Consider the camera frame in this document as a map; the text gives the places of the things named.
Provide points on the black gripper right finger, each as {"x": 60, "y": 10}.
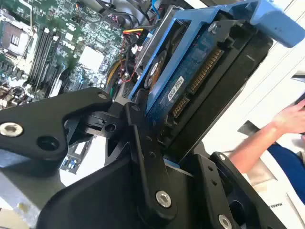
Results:
{"x": 214, "y": 198}

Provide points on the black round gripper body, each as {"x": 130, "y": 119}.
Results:
{"x": 95, "y": 195}

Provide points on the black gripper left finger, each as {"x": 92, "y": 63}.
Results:
{"x": 35, "y": 124}

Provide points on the black disk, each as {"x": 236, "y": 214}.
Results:
{"x": 202, "y": 59}

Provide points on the bare person hand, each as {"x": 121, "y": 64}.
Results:
{"x": 290, "y": 119}

